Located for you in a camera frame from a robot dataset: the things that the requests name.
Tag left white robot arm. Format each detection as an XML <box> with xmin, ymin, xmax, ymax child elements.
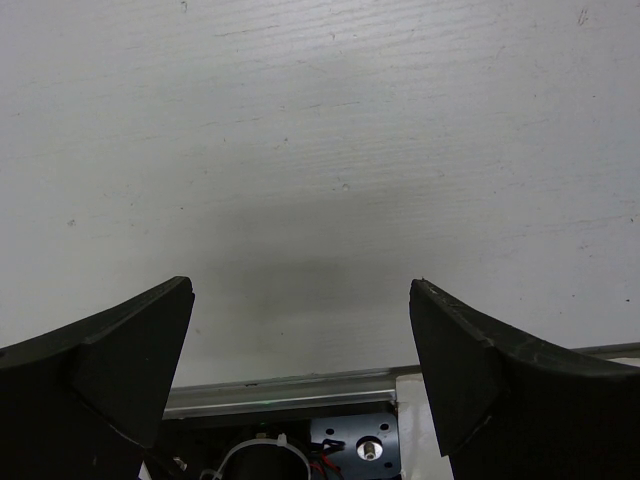
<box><xmin>1</xmin><ymin>277</ymin><xmax>639</xmax><ymax>479</ymax></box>

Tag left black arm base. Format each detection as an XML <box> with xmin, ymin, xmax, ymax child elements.
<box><xmin>310</xmin><ymin>412</ymin><xmax>401</xmax><ymax>479</ymax></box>

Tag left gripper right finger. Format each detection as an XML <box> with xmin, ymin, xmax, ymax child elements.
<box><xmin>409</xmin><ymin>279</ymin><xmax>639</xmax><ymax>479</ymax></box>

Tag aluminium table rail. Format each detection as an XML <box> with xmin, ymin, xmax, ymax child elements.
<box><xmin>162</xmin><ymin>338</ymin><xmax>639</xmax><ymax>430</ymax></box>

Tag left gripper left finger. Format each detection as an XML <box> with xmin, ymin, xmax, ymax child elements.
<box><xmin>1</xmin><ymin>276</ymin><xmax>195</xmax><ymax>479</ymax></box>

